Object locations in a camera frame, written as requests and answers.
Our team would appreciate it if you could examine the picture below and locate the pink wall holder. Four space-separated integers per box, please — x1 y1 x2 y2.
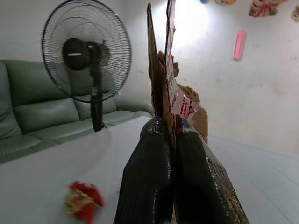
233 29 247 62

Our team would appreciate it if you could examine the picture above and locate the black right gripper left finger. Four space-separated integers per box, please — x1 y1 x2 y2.
112 116 176 224

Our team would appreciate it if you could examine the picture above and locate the black standing fan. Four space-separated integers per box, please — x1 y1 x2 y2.
41 0 133 133

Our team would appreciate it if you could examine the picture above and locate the green leather sofa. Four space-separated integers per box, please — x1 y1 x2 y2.
0 59 156 164

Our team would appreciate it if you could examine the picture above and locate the crumpled red wrapper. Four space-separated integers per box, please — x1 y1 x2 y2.
64 180 105 223

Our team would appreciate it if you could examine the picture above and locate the torn brown printed cardboard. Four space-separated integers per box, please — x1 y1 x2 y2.
146 0 209 146

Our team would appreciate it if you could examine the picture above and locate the red yellow wall decoration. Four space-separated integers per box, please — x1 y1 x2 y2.
248 0 279 18

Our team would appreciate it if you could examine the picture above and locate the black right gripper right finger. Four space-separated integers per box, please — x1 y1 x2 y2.
174 114 250 224

